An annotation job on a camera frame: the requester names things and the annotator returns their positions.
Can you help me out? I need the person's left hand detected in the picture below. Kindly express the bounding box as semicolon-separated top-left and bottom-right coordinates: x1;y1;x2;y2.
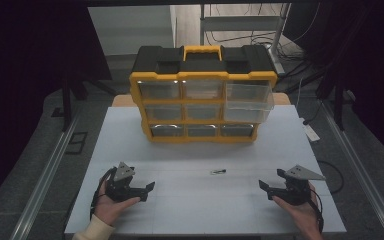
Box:
93;181;142;227

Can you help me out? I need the grey metal stand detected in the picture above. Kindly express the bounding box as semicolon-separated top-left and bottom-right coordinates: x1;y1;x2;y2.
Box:
199;2;292;75

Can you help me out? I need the black stand leg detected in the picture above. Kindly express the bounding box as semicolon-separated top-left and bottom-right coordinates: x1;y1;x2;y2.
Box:
60;74;74;132

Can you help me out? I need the white paper tag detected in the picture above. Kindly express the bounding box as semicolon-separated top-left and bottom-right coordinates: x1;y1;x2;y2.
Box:
303;123;321;143

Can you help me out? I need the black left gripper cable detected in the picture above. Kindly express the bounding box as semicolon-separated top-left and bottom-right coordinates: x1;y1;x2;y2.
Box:
89;166;118;222

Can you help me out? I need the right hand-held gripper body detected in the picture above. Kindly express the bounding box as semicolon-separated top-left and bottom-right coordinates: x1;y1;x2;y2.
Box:
279;164;327;206

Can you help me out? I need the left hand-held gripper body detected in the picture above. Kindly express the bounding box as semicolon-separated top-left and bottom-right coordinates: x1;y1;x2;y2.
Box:
104;161;138;203

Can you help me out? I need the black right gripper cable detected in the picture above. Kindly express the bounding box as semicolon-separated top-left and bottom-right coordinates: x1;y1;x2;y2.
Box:
308;160;345;234

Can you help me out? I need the silver metal floor rail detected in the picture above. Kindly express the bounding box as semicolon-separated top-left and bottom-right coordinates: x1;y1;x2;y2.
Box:
319;99;384;240
17;111;81;240

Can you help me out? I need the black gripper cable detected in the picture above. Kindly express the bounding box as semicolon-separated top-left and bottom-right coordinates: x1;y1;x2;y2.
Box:
308;160;345;234
89;166;118;222

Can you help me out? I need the yellow black drawer organizer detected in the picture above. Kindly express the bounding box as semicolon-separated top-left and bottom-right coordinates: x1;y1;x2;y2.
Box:
128;44;278;144

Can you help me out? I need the wooden board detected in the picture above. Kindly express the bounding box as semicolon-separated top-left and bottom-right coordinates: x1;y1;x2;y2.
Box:
111;92;292;108

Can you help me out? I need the clear plastic organizer drawer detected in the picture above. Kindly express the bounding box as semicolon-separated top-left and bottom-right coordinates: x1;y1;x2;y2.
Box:
223;82;276;124

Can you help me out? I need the dark curtain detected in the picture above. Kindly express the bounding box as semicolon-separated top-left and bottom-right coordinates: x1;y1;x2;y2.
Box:
0;0;113;214
284;0;384;168

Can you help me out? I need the set of clear drawers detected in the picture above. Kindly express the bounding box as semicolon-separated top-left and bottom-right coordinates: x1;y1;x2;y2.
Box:
137;79;255;138

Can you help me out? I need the person's right hand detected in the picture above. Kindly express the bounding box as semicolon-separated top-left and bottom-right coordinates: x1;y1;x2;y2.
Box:
272;182;322;232

